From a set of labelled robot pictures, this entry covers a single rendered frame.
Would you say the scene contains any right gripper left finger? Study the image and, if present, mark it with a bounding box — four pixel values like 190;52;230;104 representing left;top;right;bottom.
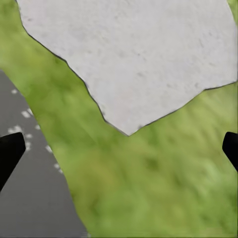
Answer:
0;132;26;191

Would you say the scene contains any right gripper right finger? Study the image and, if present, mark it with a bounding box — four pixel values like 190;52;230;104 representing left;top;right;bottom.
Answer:
222;131;238;172

